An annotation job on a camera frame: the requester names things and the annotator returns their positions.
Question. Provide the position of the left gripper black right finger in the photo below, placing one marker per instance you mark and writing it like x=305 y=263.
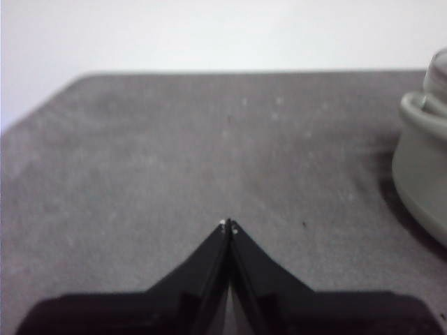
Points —
x=331 y=314

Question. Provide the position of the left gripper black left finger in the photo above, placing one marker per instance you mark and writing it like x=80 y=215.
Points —
x=139 y=314

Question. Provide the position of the pale green electric pot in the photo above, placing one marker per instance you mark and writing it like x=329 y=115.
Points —
x=422 y=174

